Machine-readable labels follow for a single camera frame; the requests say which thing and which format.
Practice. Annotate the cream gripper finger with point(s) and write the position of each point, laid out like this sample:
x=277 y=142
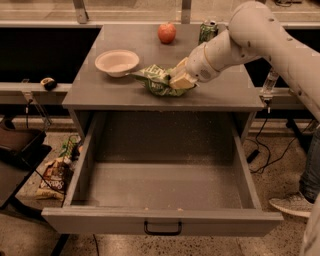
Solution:
x=179 y=68
x=181 y=81

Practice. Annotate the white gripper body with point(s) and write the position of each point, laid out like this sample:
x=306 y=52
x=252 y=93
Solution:
x=199 y=65

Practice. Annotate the green jalapeno chip bag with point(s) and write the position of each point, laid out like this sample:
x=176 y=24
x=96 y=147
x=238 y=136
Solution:
x=155 y=79

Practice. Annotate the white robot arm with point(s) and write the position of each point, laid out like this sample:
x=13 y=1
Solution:
x=252 y=32

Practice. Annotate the open grey top drawer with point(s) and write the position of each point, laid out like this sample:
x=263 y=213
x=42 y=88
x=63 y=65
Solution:
x=162 y=167

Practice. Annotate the green snack bag on floor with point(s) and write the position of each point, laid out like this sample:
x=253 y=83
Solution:
x=69 y=146

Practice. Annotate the brown snack bag on floor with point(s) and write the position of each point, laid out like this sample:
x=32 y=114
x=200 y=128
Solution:
x=55 y=180

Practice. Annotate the green soda can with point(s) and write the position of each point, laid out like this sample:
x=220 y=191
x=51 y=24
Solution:
x=208 y=30

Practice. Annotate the red apple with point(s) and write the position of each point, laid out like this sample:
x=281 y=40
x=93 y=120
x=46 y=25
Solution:
x=166 y=33

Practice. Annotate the white paper bowl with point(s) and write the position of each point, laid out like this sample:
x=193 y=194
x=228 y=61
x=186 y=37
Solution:
x=117 y=63

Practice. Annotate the clear plastic water bottle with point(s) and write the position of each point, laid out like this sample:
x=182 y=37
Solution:
x=269 y=84

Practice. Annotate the grey cabinet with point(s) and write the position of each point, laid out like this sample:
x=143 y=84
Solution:
x=92 y=90

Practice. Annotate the black yellow tape measure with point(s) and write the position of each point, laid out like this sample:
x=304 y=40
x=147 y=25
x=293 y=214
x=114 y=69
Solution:
x=48 y=83

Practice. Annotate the blue jeans leg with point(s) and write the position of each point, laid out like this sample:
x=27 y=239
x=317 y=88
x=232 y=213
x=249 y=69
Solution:
x=310 y=179

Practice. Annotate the white sneaker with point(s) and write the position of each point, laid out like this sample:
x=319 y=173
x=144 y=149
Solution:
x=293 y=204

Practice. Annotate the black chair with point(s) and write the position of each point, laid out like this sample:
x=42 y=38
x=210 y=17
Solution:
x=21 y=152

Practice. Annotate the black drawer handle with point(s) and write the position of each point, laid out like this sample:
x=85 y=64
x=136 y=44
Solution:
x=162 y=229

